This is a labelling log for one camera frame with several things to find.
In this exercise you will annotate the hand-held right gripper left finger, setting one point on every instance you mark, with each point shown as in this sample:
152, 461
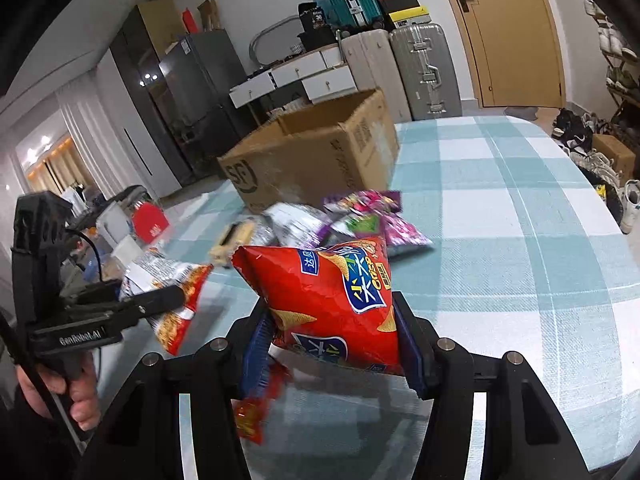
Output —
257, 355

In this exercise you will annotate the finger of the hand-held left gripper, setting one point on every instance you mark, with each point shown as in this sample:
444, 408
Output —
155, 300

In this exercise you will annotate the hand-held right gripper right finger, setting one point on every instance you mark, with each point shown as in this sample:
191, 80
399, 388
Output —
410, 355

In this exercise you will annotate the silver red snack bag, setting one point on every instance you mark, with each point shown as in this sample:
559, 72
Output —
175, 325

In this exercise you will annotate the red snack stick packet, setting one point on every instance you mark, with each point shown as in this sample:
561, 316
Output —
250, 415

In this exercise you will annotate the red chips bag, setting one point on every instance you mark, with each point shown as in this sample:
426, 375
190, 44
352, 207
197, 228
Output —
325, 300

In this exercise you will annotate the purple snack bag green patch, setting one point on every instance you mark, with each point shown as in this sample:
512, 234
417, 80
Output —
400, 235

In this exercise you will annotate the person's left forearm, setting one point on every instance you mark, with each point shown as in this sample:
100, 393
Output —
30, 450

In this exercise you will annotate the person's left hand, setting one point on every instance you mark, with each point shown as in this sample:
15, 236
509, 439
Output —
85, 400

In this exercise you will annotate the red paper bag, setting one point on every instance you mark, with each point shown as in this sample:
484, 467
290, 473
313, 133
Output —
189, 21
150, 222

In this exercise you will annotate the yellow cracker packet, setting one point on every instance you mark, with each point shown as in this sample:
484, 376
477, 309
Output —
240, 234

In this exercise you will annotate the white curtain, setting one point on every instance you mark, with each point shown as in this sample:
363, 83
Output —
85, 135

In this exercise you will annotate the purple pink snack bag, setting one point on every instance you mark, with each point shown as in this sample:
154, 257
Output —
360, 202

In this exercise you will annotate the dark refrigerator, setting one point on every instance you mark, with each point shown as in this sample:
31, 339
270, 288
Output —
200, 90

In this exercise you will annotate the dark glass cabinet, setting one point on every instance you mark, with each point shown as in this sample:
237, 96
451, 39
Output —
135, 85

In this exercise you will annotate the pile of loose shoes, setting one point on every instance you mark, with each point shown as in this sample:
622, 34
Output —
600, 170

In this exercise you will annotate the white desk with drawers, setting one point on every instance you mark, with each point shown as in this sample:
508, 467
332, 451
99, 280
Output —
295, 72

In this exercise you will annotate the grey door mat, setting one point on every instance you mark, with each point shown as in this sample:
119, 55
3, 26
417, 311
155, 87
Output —
522, 112

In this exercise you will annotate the large tan cardboard box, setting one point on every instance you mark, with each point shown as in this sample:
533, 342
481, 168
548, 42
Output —
160, 25

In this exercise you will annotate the white drawer cabinet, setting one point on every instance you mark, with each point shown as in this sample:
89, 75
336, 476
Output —
327, 85

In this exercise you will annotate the small brown cardboard box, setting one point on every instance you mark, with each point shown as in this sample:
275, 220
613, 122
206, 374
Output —
612, 155

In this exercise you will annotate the beige suitcase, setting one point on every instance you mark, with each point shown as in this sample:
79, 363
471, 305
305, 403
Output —
370, 70

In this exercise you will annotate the flat brown cardboard box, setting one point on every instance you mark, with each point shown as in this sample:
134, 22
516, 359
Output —
209, 15

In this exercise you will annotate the silver suitcase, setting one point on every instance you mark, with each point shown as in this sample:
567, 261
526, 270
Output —
420, 60

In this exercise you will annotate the oval white-framed mirror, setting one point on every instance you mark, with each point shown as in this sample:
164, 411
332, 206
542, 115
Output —
272, 27

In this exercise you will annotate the black storage box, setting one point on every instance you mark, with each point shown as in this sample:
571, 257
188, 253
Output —
317, 40

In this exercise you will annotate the black paper bag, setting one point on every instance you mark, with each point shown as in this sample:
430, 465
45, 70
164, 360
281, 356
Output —
311, 17

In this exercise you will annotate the wooden shoe rack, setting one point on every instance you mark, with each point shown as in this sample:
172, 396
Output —
627, 105

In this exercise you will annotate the wooden door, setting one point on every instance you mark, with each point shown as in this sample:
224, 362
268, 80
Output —
500, 35

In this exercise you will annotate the black yellow shoe box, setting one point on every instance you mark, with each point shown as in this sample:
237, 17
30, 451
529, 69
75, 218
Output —
410, 16

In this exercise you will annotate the shoe rack with shoes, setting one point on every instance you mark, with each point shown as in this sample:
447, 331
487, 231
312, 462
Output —
612, 40

